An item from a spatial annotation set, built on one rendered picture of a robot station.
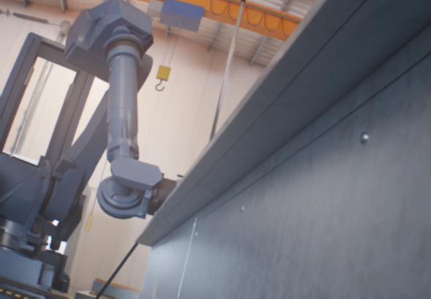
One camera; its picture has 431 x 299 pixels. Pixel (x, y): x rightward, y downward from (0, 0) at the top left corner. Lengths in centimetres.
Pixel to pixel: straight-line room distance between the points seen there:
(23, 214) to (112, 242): 960
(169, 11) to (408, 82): 964
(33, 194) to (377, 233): 233
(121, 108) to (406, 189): 156
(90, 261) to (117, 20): 1028
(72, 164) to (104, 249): 966
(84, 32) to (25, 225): 111
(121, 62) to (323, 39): 173
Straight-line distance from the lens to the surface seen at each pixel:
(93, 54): 225
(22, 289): 243
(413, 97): 27
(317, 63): 32
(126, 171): 148
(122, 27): 215
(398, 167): 26
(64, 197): 252
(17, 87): 348
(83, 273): 1207
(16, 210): 253
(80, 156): 249
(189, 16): 985
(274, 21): 1042
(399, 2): 27
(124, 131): 166
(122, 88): 184
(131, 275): 1201
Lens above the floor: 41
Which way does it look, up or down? 21 degrees up
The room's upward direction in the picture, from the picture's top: 13 degrees clockwise
